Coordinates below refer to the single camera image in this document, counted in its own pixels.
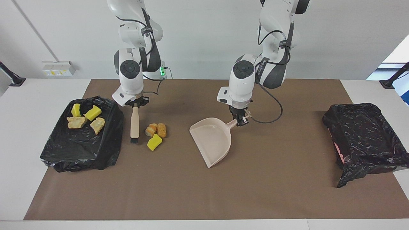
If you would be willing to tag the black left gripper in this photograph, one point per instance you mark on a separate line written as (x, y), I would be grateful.
(238, 111)

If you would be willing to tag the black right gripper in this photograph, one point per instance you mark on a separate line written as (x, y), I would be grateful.
(137, 102)

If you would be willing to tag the beige brush with black bristles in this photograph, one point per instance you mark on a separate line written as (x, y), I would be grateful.
(135, 124)

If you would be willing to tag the beige plastic dustpan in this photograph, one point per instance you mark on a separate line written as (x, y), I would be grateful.
(212, 140)

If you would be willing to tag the pale croissant bread piece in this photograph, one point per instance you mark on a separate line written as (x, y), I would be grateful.
(97, 125)

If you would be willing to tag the yellow notched sponge piece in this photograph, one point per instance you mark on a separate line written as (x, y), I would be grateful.
(92, 113)

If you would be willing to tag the yellow wedge sponge piece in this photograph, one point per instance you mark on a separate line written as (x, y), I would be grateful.
(76, 110)

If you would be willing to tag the orange striped croissant bread piece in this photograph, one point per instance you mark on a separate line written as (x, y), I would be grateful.
(76, 122)

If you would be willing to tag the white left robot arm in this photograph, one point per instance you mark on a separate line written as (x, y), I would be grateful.
(243, 86)

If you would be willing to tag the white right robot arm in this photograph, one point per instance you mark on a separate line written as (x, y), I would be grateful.
(131, 80)

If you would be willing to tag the black plastic trash bag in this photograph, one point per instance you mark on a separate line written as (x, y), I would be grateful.
(364, 134)
(83, 147)

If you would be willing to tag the pink plastic bin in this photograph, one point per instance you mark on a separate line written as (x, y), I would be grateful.
(338, 153)

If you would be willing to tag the small striped bread roll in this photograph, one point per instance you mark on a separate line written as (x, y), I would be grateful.
(150, 130)

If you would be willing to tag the brown breaded nugget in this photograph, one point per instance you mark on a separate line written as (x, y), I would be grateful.
(161, 130)

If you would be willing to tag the yellow curved sponge piece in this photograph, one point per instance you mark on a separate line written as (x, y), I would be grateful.
(154, 143)

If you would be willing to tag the brown table mat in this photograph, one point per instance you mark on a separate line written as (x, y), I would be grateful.
(204, 198)

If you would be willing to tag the white wall socket box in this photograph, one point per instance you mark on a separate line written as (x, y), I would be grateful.
(59, 68)

